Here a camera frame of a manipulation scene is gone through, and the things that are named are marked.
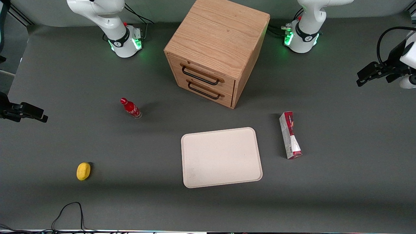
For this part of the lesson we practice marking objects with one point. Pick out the black frame rail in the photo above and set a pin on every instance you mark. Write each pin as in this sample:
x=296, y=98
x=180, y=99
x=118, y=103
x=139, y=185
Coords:
x=20, y=15

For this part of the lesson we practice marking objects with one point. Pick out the wooden drawer cabinet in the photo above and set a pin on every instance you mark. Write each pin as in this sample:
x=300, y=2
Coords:
x=217, y=32

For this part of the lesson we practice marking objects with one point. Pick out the red cola bottle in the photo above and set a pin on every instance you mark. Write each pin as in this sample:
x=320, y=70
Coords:
x=131, y=109

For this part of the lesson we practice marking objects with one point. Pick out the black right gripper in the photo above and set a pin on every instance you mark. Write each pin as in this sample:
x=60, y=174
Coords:
x=7, y=109

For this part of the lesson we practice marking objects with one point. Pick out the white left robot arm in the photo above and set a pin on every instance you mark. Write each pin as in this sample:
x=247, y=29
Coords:
x=305, y=31

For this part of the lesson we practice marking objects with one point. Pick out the wooden drawer, wide front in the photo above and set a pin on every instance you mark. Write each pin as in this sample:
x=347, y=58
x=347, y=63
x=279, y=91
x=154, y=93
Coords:
x=208, y=70

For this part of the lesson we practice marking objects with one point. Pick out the yellow lemon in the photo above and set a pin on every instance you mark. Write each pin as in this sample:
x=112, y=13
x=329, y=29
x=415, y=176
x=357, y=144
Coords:
x=83, y=171

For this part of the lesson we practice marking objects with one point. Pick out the wooden drawer, narrow front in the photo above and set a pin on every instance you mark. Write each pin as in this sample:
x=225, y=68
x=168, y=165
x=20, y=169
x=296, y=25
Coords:
x=211, y=94

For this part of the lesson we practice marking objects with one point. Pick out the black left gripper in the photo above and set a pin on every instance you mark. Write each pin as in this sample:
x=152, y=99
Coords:
x=392, y=64

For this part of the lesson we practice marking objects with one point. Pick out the cream rectangular tray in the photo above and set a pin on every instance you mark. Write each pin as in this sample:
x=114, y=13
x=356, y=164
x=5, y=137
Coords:
x=221, y=157

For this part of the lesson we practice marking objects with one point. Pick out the red cookie box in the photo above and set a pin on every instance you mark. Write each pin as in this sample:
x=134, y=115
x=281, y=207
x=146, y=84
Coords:
x=290, y=135

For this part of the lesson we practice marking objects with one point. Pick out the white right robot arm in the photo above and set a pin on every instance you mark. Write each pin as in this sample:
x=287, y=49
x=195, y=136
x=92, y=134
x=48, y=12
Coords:
x=110, y=22

